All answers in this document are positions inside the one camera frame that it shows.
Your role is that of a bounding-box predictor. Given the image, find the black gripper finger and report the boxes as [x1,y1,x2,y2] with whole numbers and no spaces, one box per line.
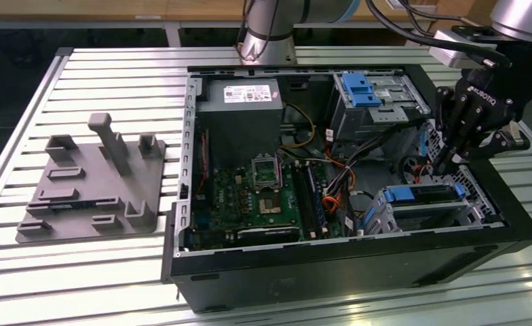
[432,86,484,174]
[453,128,530,162]

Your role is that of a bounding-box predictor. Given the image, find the red black disk power wire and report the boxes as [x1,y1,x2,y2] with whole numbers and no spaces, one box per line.
[405,162,434,178]

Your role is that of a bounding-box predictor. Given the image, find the hard disk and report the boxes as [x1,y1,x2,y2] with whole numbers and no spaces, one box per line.
[381,182,466,205]

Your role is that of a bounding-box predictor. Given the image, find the metal disk bay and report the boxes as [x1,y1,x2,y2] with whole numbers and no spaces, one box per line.
[360,166,505,235]

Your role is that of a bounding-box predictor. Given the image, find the black RAM slot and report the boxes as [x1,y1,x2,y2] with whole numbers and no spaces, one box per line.
[300,162,322,236]
[313,161,333,230]
[306,162,328,234]
[293,162,317,238]

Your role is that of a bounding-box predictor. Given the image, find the metal optical drive cage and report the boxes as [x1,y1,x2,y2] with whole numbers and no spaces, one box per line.
[330,71,433,156]

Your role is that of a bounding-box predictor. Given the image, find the blue plastic drive latch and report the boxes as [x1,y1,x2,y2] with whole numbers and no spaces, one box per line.
[341,73,384,108]

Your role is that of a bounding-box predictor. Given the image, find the blue plastic bay tab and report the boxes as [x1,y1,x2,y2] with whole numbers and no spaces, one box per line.
[358,200,380,232]

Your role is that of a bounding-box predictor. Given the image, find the grey power supply unit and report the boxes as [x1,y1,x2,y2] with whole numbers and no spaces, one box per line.
[195,77,285,162]

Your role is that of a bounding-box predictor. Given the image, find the CPU socket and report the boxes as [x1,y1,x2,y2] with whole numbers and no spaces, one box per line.
[254,189,288,219]

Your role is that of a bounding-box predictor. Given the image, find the black graphics card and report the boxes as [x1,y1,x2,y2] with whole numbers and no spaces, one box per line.
[234,225,302,244]

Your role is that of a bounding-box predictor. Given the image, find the green Dell motherboard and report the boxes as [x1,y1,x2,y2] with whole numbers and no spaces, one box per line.
[189,154,342,252]

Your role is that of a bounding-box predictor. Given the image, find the black open PC case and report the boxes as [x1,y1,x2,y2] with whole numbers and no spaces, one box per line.
[158,63,532,314]

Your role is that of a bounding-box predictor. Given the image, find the grey parts rack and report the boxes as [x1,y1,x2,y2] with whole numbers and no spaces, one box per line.
[15,113,170,245]

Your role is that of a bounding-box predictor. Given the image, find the green RAM stick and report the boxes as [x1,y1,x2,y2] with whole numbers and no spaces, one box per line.
[50,202,98,211]

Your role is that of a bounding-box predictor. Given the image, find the wooden desk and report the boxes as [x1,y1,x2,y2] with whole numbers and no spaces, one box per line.
[0,0,493,22]

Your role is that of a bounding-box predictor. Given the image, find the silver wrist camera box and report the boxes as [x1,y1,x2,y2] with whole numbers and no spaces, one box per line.
[428,29,497,69]

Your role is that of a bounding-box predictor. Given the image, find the black wire bundle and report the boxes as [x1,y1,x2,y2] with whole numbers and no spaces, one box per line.
[324,124,418,204]

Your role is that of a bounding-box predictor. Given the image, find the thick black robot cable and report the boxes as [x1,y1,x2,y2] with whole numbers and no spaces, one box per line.
[364,0,513,70]

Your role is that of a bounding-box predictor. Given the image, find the yellow wire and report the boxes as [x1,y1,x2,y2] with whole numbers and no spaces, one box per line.
[280,103,317,150]

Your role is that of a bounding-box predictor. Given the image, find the grey white wire bundle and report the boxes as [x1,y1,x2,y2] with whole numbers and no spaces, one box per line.
[286,156,340,166]

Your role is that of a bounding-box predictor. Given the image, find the orange flat cable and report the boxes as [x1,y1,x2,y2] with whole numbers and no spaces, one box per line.
[321,194,342,219]

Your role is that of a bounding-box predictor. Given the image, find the thin wire locking lever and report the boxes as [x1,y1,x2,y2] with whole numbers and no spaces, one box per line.
[276,154,286,193]

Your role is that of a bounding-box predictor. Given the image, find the metal socket cover frame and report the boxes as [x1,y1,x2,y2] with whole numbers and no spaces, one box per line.
[249,153,280,191]

